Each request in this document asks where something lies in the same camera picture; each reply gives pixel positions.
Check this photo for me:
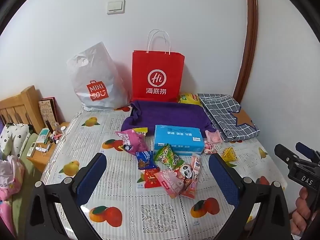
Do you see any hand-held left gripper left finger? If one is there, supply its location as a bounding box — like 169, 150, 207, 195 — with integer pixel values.
25, 152, 107, 240

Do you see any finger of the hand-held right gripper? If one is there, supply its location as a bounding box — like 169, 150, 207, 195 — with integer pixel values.
295, 142, 320, 165
274, 144, 304, 167

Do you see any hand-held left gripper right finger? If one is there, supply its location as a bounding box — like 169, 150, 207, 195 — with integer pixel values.
208, 153, 292, 240

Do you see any yellow triangular snack packet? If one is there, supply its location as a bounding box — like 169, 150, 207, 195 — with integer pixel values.
220, 147, 238, 167

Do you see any long pink snack packet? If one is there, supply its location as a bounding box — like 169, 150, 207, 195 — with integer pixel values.
180, 156, 201, 200

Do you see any purple snack packet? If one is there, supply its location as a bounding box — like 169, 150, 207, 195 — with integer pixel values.
115, 127, 150, 155

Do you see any pale pink snack packet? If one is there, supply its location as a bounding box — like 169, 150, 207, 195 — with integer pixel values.
154, 169, 185, 199

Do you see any red snack packet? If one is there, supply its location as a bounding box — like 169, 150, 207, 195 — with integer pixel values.
137, 168, 163, 188

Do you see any blue snack packet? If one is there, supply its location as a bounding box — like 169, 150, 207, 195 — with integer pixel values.
136, 150, 157, 170

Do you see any green snack packet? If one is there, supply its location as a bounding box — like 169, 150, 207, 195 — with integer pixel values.
153, 143, 185, 170

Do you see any purple fabric storage basket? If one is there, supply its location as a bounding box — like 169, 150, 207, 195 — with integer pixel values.
121, 100, 217, 139

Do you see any person's right hand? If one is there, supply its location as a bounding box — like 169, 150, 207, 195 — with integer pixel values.
291, 187, 312, 235

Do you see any pink peach snack packet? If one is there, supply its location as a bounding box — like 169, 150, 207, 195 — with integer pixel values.
205, 130, 223, 143

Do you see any fruit print tablecloth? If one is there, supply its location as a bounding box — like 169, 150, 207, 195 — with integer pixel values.
40, 105, 288, 240

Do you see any wooden nightstand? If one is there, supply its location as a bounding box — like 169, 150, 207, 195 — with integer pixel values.
26, 122, 70, 173

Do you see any blue tissue pack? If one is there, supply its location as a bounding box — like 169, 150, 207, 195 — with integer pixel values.
153, 124, 203, 157

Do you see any grey plaid folded cloth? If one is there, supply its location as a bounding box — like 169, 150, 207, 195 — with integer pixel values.
198, 93, 259, 143

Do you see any teal small box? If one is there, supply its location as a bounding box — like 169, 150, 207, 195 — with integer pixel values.
37, 128, 50, 143

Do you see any green bed sheet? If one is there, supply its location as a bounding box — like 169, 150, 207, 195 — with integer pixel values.
7, 132, 43, 233

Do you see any brown patterned box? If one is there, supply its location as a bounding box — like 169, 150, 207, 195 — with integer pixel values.
38, 97, 60, 130

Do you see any pink cloth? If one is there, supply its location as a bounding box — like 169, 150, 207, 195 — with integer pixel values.
0, 155, 25, 202

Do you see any yellow snack bag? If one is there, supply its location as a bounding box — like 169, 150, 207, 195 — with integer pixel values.
178, 93, 202, 107

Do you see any wooden bed headboard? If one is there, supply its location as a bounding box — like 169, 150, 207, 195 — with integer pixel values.
0, 85, 45, 134

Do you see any white plastic shopping bag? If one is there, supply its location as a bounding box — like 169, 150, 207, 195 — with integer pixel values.
66, 42, 130, 112

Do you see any red paper bag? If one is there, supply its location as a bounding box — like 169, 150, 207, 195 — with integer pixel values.
132, 29, 185, 102

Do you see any brown wooden door frame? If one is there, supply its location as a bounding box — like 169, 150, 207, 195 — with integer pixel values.
234, 0, 258, 103

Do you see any white light switch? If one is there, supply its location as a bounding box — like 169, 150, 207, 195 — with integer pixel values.
107, 0, 125, 15

